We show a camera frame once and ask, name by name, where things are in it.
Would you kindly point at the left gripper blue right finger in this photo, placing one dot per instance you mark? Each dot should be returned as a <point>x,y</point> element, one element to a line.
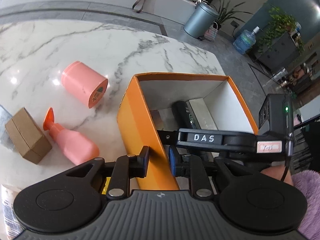
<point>195,169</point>

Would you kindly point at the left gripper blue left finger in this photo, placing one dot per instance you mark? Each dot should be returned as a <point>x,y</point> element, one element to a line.
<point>123,170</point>

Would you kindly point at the white long rectangular case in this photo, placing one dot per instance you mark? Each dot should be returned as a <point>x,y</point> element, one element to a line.
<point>202,114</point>

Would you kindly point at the pink pump bottle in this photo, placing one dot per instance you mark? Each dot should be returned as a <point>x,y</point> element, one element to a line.
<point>74,145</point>

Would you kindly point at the dark green shampoo bottle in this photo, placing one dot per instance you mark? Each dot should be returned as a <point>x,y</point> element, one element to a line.
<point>183,115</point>

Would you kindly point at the orange cardboard box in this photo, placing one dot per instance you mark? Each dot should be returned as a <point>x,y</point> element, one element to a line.
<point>169,101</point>

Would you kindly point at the pink cylinder jar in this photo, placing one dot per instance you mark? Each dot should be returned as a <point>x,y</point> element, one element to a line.
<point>84,83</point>

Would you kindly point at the brown cardboard box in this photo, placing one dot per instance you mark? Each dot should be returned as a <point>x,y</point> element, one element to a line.
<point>27,137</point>

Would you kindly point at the white blue-label lotion tube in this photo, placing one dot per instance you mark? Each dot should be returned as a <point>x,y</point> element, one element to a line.
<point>12,227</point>

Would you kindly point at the yellow tape measure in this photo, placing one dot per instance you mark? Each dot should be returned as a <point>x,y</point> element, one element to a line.
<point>106,185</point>

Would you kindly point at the plaid fabric case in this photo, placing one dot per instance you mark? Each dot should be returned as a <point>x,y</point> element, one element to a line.
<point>164,119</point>

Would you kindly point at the clear acrylic box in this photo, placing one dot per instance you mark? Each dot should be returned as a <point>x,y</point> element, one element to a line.
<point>5,140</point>

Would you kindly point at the dark grey cabinet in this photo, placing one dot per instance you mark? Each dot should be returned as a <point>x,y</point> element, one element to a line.
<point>282,52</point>

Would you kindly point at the blue water jug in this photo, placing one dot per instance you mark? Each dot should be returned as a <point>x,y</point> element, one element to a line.
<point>245,40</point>

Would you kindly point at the hanging ivy plant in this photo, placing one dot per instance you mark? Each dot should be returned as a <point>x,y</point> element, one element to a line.
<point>281,23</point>

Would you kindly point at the woven pastel handbag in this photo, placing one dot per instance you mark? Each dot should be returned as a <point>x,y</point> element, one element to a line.
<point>212,31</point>

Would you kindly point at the potted green floor plant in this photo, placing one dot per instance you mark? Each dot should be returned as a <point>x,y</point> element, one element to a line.
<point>227,12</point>

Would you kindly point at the grey metal trash bin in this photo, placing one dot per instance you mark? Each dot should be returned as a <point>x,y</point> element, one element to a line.
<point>201,20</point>

